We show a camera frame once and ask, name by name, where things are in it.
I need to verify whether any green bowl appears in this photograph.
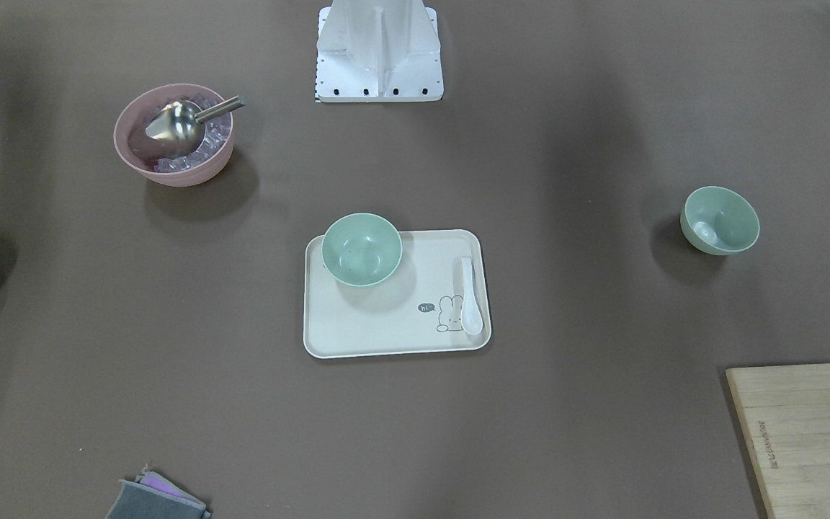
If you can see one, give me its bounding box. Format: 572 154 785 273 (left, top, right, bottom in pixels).
321 213 404 287
679 186 760 256

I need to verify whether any cream rabbit print tray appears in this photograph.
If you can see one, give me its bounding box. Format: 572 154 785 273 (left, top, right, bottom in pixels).
303 229 493 359

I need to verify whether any green bowl on tray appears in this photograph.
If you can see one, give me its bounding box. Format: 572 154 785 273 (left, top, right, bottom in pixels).
321 213 404 287

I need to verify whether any white ceramic spoon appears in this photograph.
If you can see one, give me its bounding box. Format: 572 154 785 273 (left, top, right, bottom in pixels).
460 257 483 336

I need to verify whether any pink bowl with ice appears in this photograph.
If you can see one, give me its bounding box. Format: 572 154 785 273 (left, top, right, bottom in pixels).
112 83 246 187

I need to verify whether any metal ice scoop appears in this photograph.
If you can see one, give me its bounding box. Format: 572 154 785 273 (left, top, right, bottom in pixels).
143 96 245 159

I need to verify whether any grey folded cloth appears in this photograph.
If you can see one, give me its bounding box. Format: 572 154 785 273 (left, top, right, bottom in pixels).
106 467 212 518

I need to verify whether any wooden cutting board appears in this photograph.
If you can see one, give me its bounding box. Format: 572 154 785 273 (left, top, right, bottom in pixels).
726 363 830 518

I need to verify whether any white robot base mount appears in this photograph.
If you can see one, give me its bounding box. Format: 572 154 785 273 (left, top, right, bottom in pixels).
314 1 445 103

